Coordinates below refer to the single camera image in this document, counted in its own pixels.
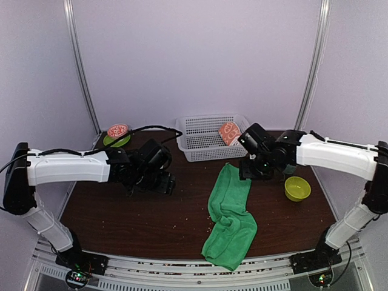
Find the ceramic mug floral pattern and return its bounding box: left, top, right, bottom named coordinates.
left=283, top=164, right=298, bottom=175

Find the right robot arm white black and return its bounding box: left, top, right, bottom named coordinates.
left=238, top=123, right=387, bottom=268

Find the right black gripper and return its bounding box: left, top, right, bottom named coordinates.
left=238, top=152, right=276, bottom=181

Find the aluminium front rail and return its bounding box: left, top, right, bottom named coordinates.
left=32, top=239, right=369, bottom=291

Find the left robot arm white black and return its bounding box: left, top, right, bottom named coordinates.
left=1, top=139, right=175, bottom=269

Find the left aluminium frame post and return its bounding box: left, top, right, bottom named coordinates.
left=63, top=0, right=102, bottom=135

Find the red patterned small bowl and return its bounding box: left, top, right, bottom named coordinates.
left=107, top=124, right=129, bottom=139

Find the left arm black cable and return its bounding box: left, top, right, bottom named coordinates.
left=0, top=124, right=184, bottom=176

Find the green microfiber towel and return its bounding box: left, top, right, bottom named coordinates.
left=201, top=163, right=258, bottom=272

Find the lime green bowl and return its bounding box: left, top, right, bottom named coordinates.
left=284, top=176, right=311, bottom=202

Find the aluminium frame post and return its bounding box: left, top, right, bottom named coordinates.
left=63, top=0, right=102, bottom=135
left=294, top=0, right=331, bottom=130

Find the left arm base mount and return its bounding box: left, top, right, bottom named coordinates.
left=55, top=253, right=109, bottom=290

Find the right aluminium frame post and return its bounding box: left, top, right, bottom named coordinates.
left=294, top=0, right=331, bottom=130

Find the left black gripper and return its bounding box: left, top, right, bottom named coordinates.
left=133, top=168, right=176, bottom=195

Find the green saucer plate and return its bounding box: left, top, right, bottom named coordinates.
left=103, top=134, right=131, bottom=148

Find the orange rabbit pattern towel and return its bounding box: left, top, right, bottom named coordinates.
left=218, top=122, right=241, bottom=146

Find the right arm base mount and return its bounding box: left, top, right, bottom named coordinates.
left=290, top=251, right=342, bottom=288

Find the white plastic mesh basket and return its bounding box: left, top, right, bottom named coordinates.
left=175, top=114, right=249, bottom=162

